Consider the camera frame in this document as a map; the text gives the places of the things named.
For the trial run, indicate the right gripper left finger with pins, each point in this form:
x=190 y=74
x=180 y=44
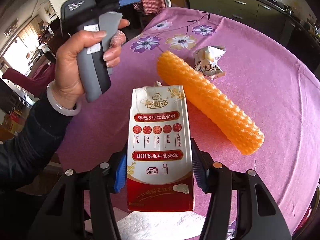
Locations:
x=62 y=215

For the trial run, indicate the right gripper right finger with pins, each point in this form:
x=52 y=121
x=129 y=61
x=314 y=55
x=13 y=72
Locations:
x=258 y=215

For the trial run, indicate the orange foam net sleeve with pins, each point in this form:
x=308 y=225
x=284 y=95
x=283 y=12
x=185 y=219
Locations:
x=235 y=124

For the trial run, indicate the red white milk carton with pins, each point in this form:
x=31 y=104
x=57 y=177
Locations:
x=159 y=157

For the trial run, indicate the white snack wrapper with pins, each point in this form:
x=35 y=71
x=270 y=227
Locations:
x=206 y=60

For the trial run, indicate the black jacket left forearm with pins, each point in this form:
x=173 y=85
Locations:
x=25 y=156

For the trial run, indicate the person's left hand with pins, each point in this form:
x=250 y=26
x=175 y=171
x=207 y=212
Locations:
x=67 y=87

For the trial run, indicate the white paper napkin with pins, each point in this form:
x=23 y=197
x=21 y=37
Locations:
x=156 y=225

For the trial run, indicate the pink floral tablecloth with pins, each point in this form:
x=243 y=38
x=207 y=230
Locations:
x=272 y=86

